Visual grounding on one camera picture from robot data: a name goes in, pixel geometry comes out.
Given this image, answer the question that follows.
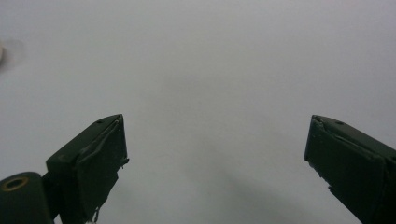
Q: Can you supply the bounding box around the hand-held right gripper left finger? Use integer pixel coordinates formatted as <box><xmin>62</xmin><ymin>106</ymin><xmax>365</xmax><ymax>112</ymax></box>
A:
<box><xmin>42</xmin><ymin>113</ymin><xmax>130</xmax><ymax>224</ymax></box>

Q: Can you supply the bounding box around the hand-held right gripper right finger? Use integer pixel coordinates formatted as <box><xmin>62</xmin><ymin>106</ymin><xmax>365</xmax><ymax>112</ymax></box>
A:
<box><xmin>304</xmin><ymin>114</ymin><xmax>396</xmax><ymax>224</ymax></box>

